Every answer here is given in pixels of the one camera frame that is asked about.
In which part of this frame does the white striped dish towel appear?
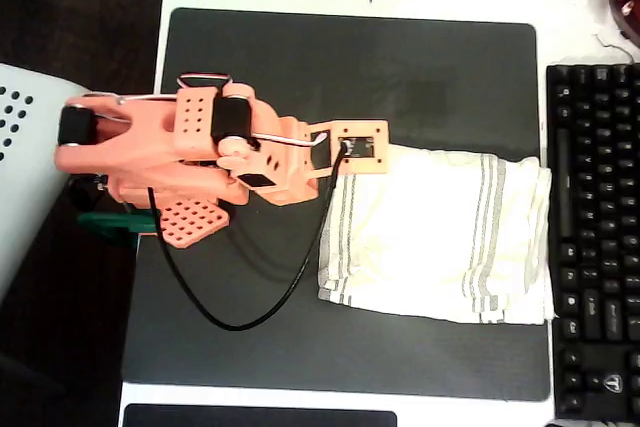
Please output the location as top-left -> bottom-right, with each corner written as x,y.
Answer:
317,144 -> 559,326

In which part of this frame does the black desk mat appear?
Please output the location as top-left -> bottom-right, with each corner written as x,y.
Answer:
121,7 -> 551,402

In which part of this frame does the green table clamp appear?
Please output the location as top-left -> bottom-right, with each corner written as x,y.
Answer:
77,210 -> 161,249

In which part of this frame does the flat black device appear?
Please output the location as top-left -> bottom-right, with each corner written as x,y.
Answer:
123,403 -> 399,427

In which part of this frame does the white perforated chair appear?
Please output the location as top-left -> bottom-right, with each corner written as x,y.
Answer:
0,62 -> 109,298

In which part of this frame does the black keyboard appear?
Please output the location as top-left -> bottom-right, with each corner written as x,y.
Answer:
545,63 -> 640,423

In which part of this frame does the orange camera mount plate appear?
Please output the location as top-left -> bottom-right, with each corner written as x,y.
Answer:
305,119 -> 391,181

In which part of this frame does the black camera cable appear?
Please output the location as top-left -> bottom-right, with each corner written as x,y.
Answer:
147,142 -> 351,332

